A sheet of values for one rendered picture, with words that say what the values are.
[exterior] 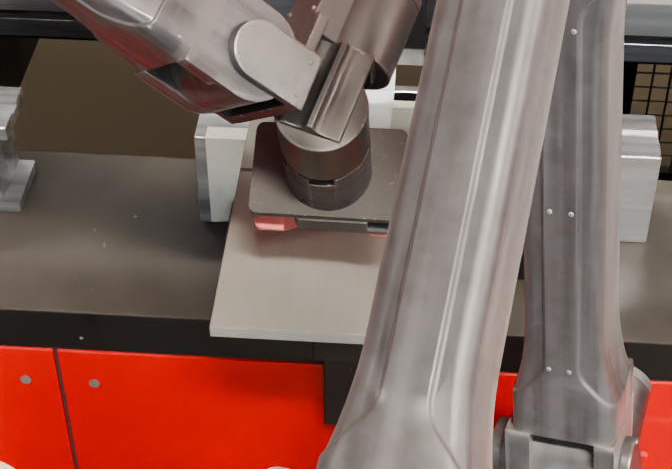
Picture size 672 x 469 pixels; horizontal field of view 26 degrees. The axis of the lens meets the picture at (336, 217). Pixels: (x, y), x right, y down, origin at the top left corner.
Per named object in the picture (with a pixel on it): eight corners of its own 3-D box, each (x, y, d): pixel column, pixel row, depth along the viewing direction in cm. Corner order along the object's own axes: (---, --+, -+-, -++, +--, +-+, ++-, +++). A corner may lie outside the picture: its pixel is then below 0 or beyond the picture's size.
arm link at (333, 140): (256, 126, 85) (347, 158, 84) (300, 26, 87) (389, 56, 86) (267, 169, 92) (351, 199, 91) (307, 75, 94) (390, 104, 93)
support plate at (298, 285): (209, 337, 102) (209, 326, 101) (253, 111, 122) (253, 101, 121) (467, 350, 101) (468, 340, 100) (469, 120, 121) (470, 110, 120)
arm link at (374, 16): (155, 80, 88) (225, 60, 81) (229, -77, 91) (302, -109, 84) (306, 175, 94) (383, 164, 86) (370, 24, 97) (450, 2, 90)
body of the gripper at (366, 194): (259, 131, 100) (249, 86, 93) (408, 140, 99) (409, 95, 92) (250, 221, 97) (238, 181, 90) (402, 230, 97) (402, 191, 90)
